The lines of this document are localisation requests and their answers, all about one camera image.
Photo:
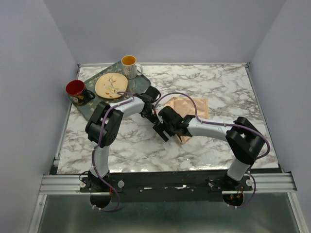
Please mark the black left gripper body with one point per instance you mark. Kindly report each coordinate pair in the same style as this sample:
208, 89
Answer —
148, 115

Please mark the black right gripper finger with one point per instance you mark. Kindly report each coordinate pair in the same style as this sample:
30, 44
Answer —
179, 131
162, 131

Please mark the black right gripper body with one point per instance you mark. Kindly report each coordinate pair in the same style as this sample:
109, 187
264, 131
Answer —
168, 126

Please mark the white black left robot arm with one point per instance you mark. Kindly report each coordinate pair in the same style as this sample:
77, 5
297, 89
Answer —
103, 127

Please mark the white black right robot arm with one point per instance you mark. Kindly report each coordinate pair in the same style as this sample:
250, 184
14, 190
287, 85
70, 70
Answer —
245, 141

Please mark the white mug yellow inside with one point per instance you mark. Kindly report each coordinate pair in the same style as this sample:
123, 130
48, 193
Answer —
131, 68

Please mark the black mug red inside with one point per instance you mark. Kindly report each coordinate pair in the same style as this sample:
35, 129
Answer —
78, 93

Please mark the green floral tray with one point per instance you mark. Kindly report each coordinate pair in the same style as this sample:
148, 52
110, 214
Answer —
90, 74

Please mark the cream bird plate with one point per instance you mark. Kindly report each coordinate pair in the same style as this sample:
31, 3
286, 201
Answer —
109, 85

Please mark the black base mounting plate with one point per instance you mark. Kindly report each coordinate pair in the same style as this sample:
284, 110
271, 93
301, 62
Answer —
209, 185

